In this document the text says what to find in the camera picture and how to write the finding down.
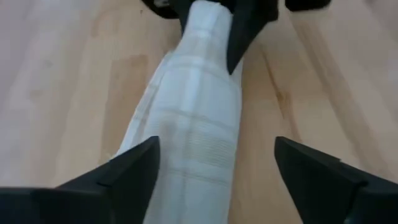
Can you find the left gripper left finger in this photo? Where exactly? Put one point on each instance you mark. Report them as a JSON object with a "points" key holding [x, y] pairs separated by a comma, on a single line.
{"points": [[109, 196]]}

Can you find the white plaid towel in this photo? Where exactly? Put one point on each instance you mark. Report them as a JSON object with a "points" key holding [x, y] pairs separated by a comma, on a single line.
{"points": [[192, 124]]}

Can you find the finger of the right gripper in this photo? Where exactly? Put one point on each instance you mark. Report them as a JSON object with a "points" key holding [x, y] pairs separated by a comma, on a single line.
{"points": [[245, 31], [184, 14]]}

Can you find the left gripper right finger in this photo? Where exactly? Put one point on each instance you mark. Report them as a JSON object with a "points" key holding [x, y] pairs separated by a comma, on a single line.
{"points": [[335, 193]]}

